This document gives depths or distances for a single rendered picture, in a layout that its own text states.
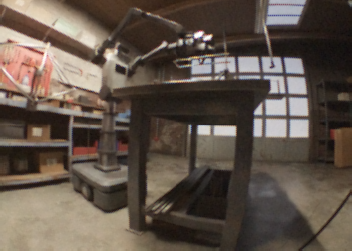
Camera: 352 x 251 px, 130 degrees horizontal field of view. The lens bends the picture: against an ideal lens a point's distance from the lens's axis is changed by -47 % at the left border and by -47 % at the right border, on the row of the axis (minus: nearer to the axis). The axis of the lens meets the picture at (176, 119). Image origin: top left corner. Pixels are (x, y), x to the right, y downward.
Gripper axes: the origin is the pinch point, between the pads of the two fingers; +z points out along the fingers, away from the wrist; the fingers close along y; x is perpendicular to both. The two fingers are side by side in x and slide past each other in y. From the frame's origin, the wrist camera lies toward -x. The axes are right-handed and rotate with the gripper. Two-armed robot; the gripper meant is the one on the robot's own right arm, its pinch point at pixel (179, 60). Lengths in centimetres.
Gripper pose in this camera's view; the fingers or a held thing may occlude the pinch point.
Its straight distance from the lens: 106.2
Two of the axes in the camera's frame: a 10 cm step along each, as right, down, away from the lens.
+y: 4.6, 1.0, 8.8
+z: -0.5, 10.0, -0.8
